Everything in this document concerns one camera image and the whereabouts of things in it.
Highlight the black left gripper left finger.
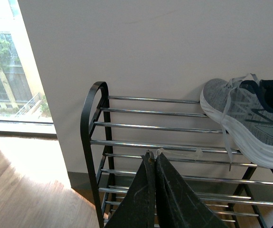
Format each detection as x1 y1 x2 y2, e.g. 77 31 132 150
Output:
105 151 155 228

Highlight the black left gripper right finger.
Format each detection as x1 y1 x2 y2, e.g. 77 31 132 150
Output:
155 153 227 228

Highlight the grey sneaker one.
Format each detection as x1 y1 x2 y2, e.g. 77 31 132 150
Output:
200 74 273 169

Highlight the black metal shoe rack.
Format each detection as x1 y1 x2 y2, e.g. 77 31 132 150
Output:
80 82 273 228

